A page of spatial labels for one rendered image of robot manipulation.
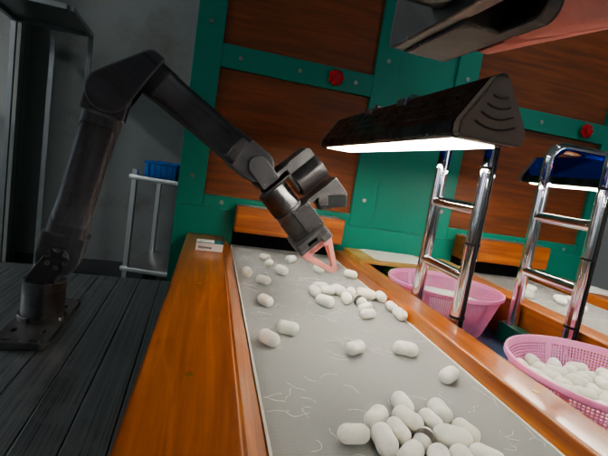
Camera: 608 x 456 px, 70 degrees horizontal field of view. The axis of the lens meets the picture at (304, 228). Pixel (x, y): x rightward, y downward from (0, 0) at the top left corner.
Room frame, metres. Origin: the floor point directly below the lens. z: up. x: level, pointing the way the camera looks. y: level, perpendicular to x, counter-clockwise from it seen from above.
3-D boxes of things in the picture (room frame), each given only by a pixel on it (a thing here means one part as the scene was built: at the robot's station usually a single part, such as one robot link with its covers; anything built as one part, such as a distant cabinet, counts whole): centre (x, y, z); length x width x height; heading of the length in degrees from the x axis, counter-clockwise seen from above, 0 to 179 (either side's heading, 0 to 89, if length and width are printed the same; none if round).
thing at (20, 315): (0.67, 0.40, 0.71); 0.20 x 0.07 x 0.08; 15
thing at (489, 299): (1.01, -0.35, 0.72); 0.27 x 0.27 x 0.10
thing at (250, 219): (1.20, 0.04, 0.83); 0.30 x 0.06 x 0.07; 103
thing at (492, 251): (1.35, -0.62, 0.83); 0.30 x 0.06 x 0.07; 103
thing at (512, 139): (0.78, -0.11, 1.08); 0.62 x 0.08 x 0.07; 13
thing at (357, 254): (1.22, -0.30, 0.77); 0.33 x 0.15 x 0.01; 103
